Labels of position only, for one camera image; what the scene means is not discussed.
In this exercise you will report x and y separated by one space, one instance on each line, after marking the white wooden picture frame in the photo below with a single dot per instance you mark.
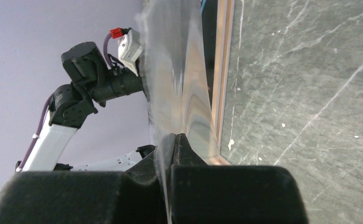
224 21

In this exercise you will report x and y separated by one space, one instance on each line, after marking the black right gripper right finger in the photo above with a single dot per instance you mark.
207 194

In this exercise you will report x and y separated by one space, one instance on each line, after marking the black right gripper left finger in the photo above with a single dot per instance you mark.
63 197

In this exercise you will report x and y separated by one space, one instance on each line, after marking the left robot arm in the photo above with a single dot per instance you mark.
67 108

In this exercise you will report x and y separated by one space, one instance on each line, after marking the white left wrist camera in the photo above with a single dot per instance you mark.
129 48

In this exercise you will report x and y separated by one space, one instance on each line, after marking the clear plastic sheet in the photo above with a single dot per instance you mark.
175 80

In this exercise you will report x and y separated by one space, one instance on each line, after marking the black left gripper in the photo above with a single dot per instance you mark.
119 82

